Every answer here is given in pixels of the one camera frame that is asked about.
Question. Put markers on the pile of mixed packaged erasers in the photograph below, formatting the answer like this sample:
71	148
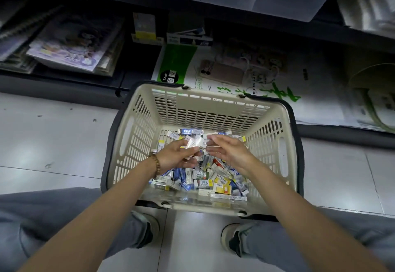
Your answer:
213	182

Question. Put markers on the person's right shoe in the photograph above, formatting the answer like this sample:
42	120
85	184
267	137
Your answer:
231	238

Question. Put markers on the purple cartoon cover book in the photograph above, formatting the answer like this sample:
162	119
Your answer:
77	43

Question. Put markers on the beige plastic shopping basket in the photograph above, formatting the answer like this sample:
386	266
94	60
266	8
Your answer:
210	111

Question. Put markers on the white poster paper stack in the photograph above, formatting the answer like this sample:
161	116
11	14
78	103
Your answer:
367	3

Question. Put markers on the person's right hand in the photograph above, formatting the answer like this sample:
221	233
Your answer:
233	154

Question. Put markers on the green and white paper pack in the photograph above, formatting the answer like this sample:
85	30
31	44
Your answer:
321	74

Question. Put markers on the person's left hand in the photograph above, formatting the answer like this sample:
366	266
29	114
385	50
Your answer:
172	157

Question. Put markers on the person's shoe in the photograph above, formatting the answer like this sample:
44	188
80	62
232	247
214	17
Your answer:
151	228
231	238

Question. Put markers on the spiral sketch pad stack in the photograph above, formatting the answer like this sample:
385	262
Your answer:
18	43

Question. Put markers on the person's left shoe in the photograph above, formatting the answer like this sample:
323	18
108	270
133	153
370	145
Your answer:
151	228

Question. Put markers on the person's right forearm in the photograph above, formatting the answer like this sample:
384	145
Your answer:
308	219

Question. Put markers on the dark metal shelf unit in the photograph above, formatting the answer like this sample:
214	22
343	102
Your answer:
61	90

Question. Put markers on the person's left forearm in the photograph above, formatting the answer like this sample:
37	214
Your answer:
92	219

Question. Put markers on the white eraser bundle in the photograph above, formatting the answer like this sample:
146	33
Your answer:
196	143

